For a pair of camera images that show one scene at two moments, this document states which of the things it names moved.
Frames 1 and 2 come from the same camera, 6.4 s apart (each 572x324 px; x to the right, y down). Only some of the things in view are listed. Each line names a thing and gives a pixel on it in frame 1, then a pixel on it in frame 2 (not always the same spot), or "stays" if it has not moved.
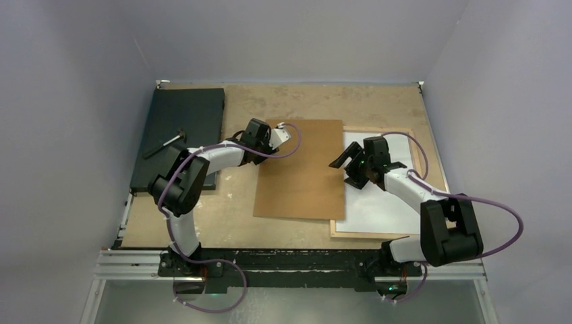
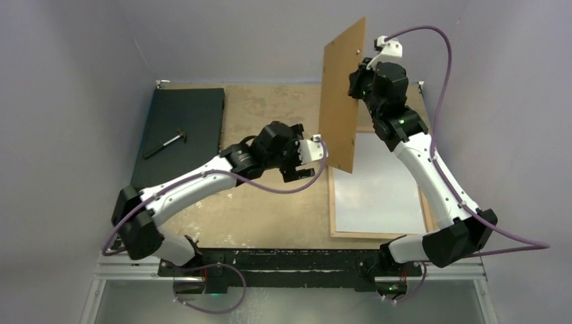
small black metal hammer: (181, 134) stays
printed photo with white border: (374, 209) stays
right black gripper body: (358, 172) -> (361, 88)
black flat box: (197, 111) stays
